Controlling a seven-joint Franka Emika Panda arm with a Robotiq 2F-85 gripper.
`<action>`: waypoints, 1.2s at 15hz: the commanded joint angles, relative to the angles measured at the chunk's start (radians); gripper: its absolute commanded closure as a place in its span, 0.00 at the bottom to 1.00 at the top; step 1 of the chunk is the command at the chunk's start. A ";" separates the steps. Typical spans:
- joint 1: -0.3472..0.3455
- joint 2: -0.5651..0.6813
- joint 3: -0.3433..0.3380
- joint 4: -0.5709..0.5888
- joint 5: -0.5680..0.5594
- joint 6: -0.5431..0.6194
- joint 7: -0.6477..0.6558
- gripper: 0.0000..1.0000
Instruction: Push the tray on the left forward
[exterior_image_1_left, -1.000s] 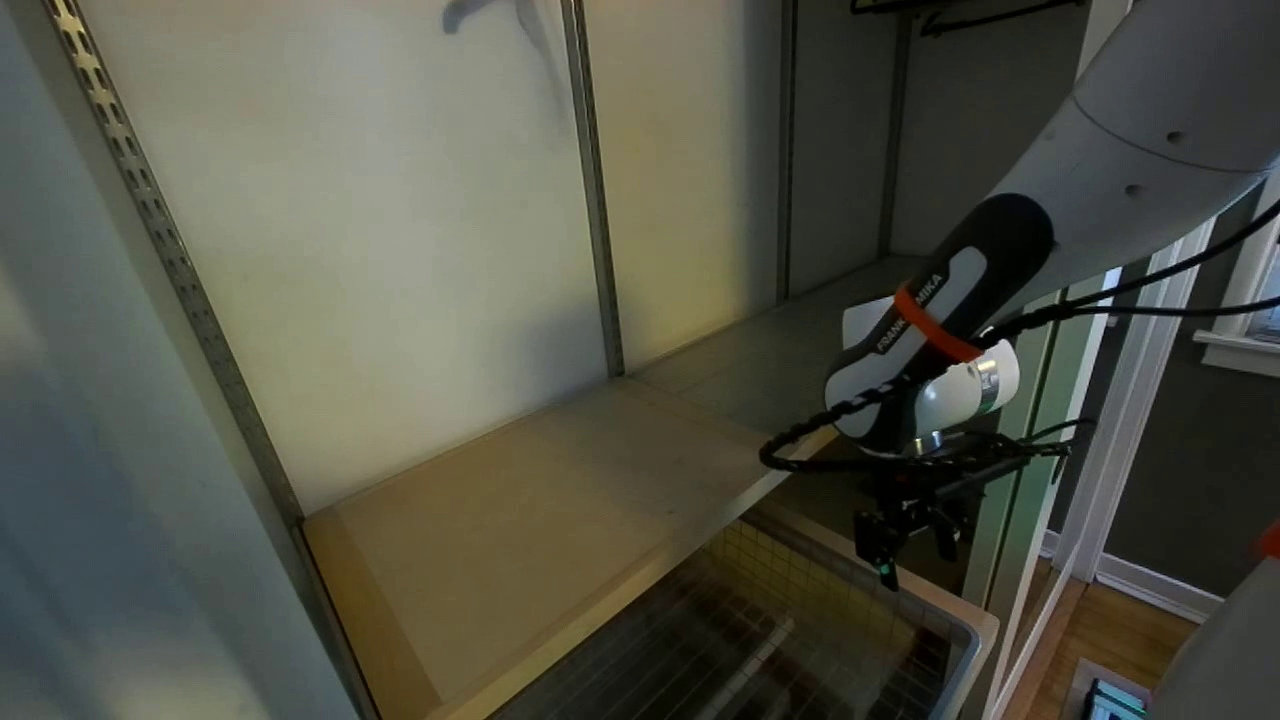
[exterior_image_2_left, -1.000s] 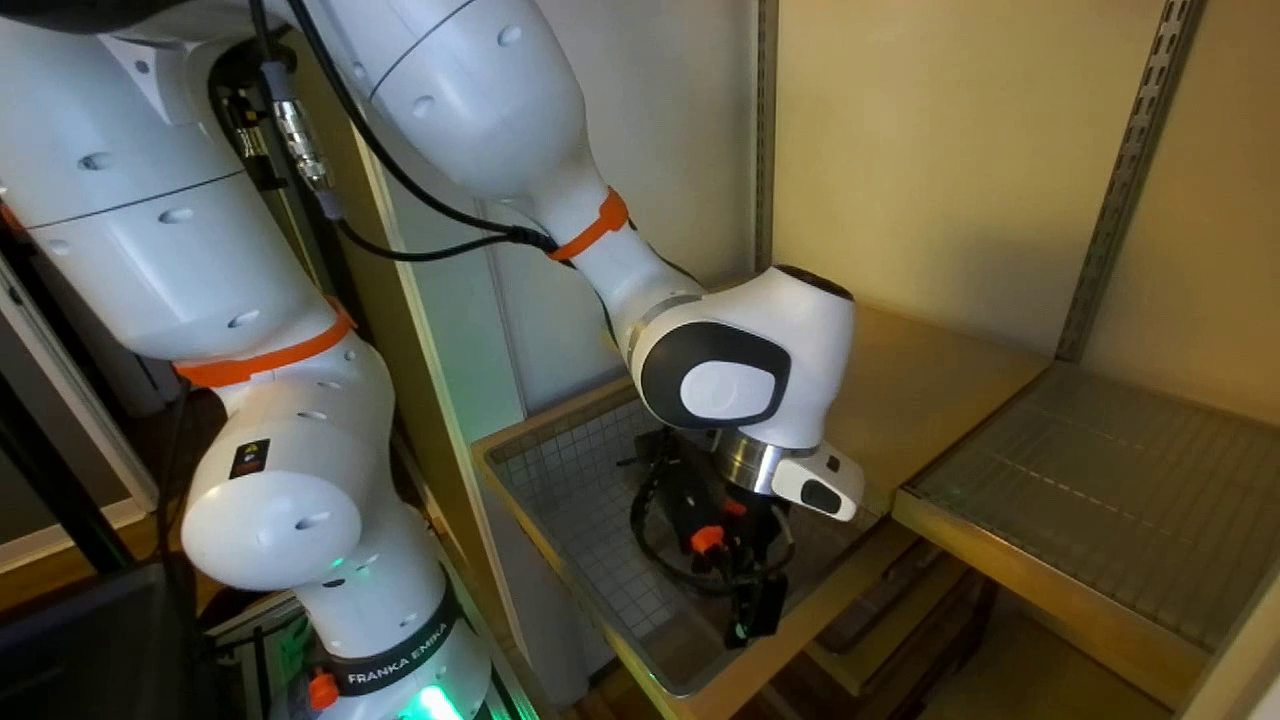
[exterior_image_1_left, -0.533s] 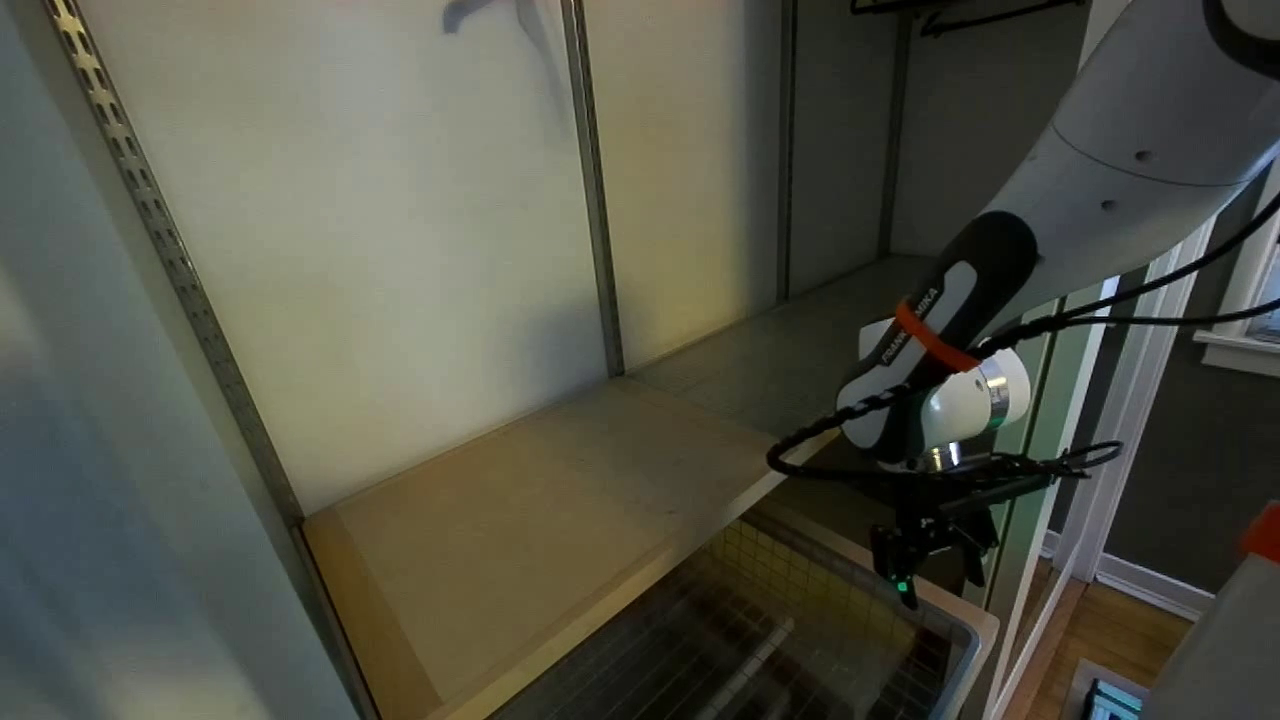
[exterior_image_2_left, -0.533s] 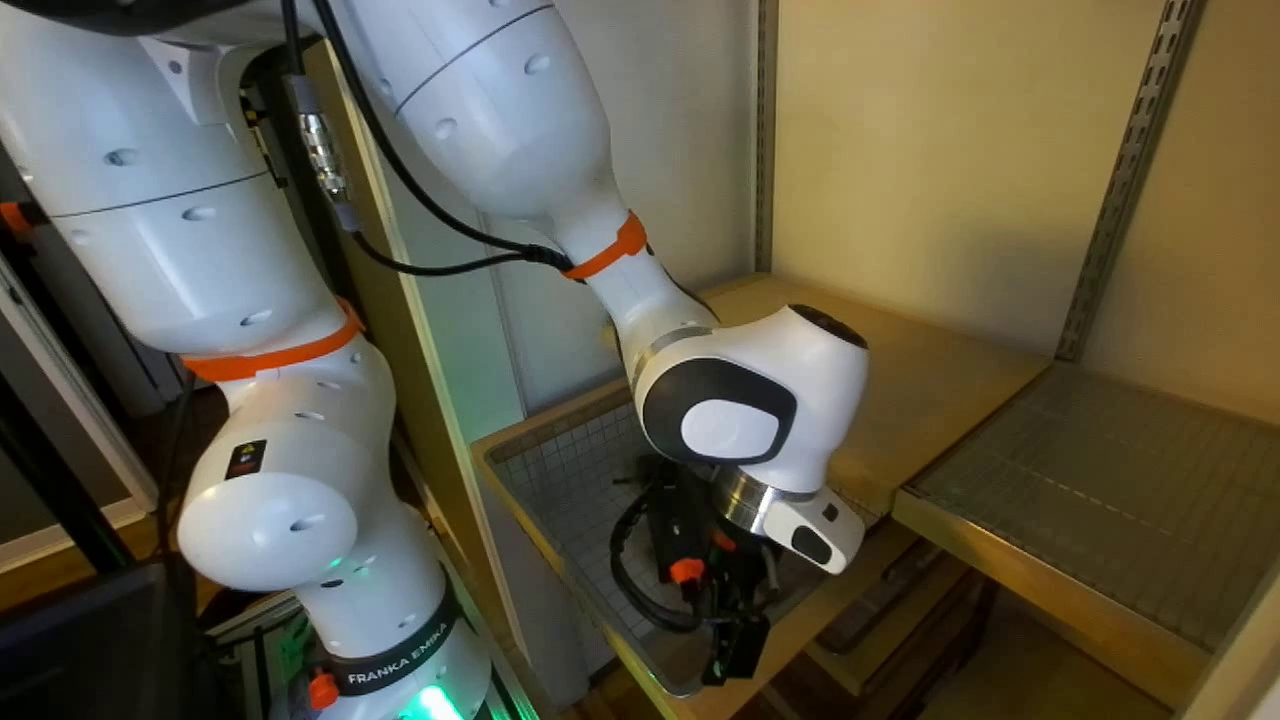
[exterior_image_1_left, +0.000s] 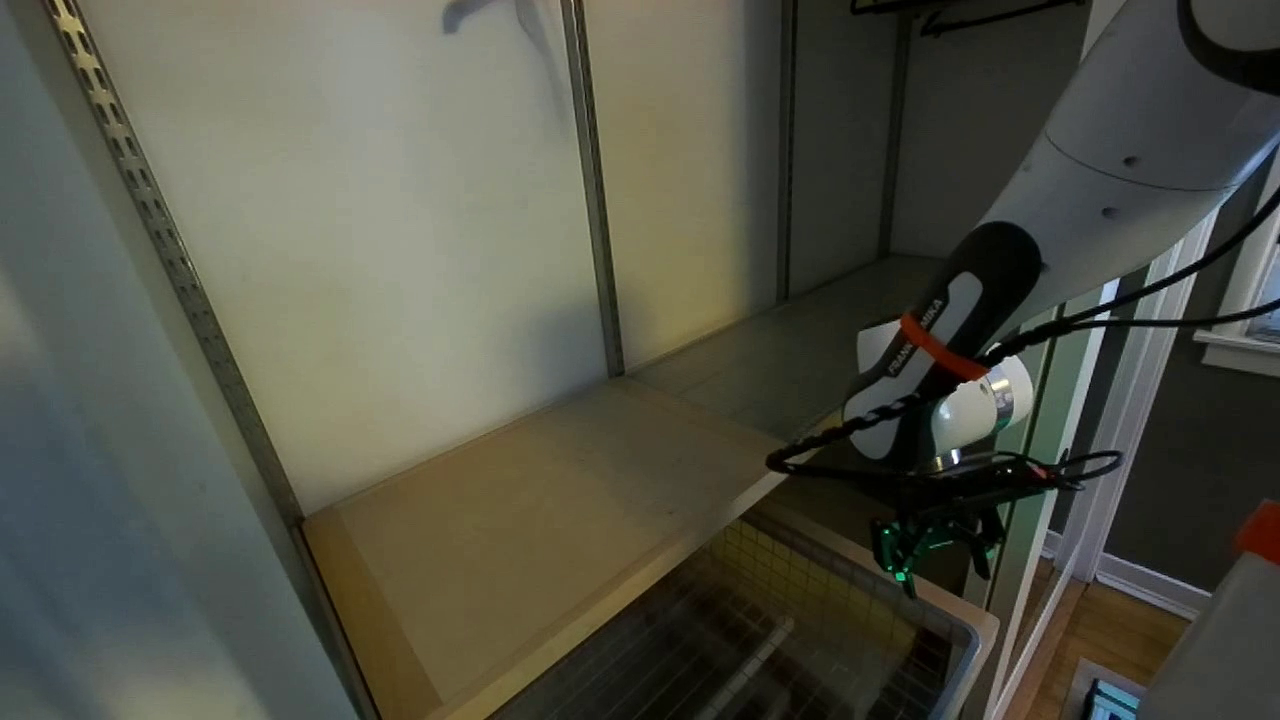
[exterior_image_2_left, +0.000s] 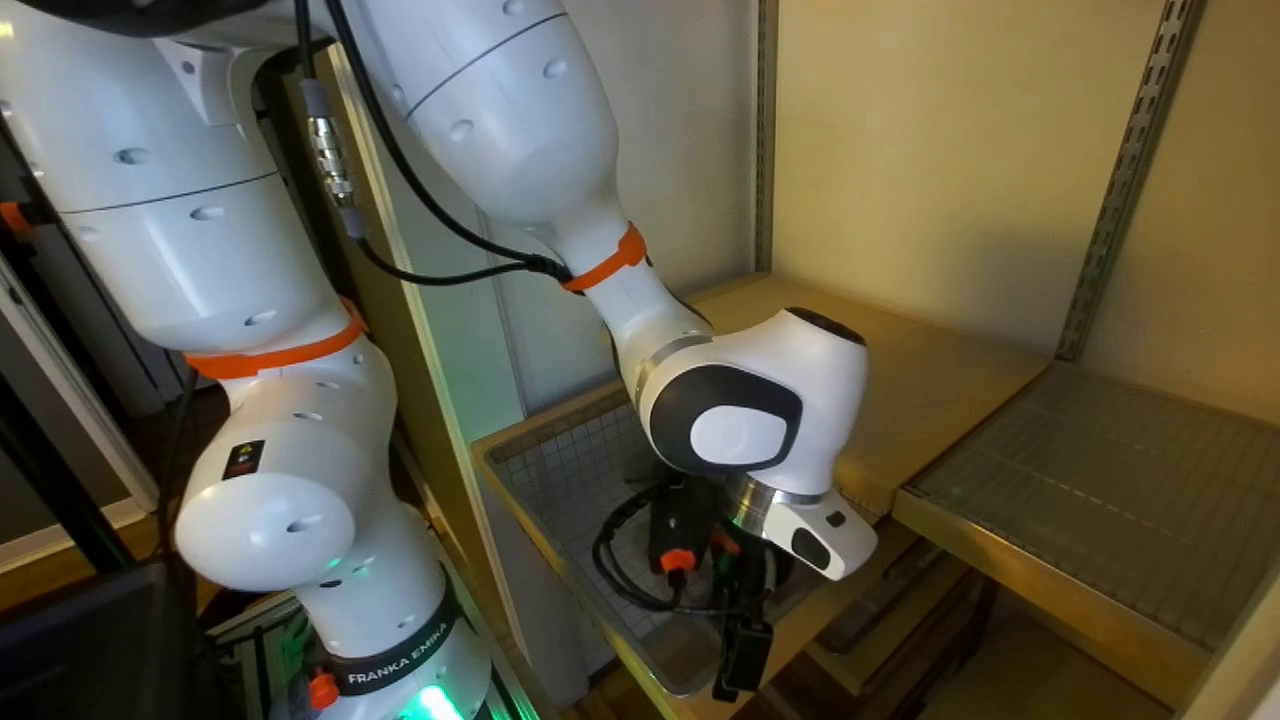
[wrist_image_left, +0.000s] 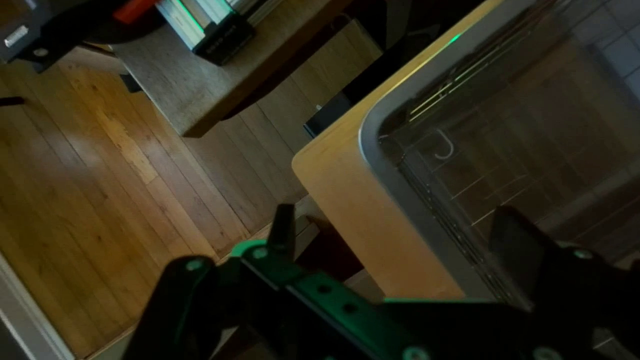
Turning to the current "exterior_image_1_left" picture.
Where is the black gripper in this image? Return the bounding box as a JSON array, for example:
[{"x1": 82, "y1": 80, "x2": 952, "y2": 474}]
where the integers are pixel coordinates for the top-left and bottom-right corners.
[{"x1": 872, "y1": 467, "x2": 1007, "y2": 591}]

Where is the wire mesh tray with frame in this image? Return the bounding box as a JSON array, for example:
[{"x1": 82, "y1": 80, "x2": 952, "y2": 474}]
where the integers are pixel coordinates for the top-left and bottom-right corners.
[{"x1": 490, "y1": 514, "x2": 1000, "y2": 720}]

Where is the white black Franka robot arm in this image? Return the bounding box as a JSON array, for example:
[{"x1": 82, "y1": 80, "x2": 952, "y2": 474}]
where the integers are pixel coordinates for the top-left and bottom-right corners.
[{"x1": 845, "y1": 0, "x2": 1280, "y2": 581}]

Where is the wooden shelf board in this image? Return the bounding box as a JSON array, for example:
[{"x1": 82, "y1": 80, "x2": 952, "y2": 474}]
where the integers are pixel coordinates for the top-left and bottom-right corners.
[{"x1": 304, "y1": 258, "x2": 930, "y2": 720}]

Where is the metal shelf upright middle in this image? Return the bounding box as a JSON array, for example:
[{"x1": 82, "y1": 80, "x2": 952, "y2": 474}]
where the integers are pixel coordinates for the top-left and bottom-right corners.
[{"x1": 561, "y1": 0, "x2": 627, "y2": 377}]

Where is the slotted metal shelf upright left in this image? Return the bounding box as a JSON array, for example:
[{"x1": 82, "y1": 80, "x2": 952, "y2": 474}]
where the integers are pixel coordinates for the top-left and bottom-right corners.
[{"x1": 39, "y1": 0, "x2": 375, "y2": 720}]

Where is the orange strap on arm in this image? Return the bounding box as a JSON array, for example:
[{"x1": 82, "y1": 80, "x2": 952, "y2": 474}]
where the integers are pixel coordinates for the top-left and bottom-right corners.
[{"x1": 894, "y1": 312, "x2": 990, "y2": 384}]

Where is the white door frame post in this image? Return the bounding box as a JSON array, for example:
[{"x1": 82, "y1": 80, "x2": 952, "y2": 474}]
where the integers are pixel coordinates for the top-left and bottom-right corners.
[{"x1": 961, "y1": 331, "x2": 1102, "y2": 720}]

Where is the white window frame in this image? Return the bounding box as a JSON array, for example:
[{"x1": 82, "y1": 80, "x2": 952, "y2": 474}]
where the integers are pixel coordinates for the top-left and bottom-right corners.
[{"x1": 1193, "y1": 172, "x2": 1280, "y2": 384}]

